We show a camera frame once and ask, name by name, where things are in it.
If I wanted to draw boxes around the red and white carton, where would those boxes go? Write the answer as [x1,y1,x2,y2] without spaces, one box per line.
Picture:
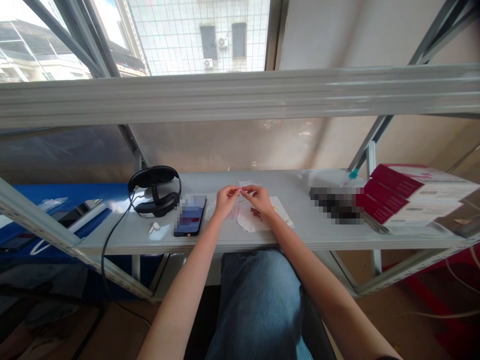
[369,163,480,202]
[362,178,466,218]
[355,192,463,228]

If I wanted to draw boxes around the person's right fingers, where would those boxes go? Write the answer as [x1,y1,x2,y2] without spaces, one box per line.
[241,184,265,202]

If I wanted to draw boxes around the red plastic crate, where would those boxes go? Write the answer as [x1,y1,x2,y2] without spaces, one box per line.
[378,245,480,360]

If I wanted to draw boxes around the window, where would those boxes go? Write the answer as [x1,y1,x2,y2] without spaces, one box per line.
[0,0,283,82]

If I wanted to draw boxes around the grey metal shelving rack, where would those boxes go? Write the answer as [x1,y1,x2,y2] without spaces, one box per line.
[0,0,480,304]

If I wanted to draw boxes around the person's legs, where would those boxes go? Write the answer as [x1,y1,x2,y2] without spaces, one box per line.
[205,248,314,360]

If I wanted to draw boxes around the small clear plastic bag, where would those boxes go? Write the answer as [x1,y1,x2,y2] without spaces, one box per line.
[38,196,69,210]

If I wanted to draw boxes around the black headset cable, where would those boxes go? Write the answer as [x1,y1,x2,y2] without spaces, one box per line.
[101,189,153,327]

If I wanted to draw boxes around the person's right hand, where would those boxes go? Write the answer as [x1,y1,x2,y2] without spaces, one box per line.
[241,184,277,221]

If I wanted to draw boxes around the clear red-striped zip bag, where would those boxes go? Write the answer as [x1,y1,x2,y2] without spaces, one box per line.
[203,197,241,222]

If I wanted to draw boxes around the silver-edged smartphone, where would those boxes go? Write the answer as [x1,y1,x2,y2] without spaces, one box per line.
[56,198,104,230]

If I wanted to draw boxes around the white paper sheet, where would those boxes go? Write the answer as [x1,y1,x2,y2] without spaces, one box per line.
[236,195,296,232]

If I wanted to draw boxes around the dark smartphone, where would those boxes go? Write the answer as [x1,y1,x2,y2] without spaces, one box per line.
[0,232,37,253]

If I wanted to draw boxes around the small clear zip bag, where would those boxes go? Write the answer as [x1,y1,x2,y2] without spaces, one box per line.
[237,179,264,197]

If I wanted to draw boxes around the white cable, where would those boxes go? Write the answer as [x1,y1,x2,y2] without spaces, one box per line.
[389,245,480,320]

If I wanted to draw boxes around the person's left hand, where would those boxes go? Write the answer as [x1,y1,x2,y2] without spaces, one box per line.
[214,185,241,221]

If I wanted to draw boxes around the blue table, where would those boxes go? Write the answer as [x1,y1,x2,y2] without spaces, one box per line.
[0,182,168,301]

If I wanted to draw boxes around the black head-mounted headset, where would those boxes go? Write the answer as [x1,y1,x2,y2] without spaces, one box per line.
[128,165,183,219]

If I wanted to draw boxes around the black smartphone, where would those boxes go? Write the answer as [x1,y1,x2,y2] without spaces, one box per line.
[173,194,208,238]

